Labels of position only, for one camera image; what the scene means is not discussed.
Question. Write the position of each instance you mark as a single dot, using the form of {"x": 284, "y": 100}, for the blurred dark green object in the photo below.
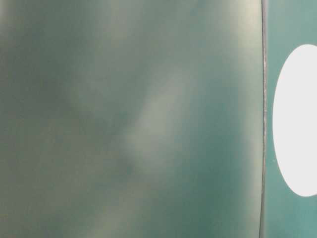
{"x": 131, "y": 118}

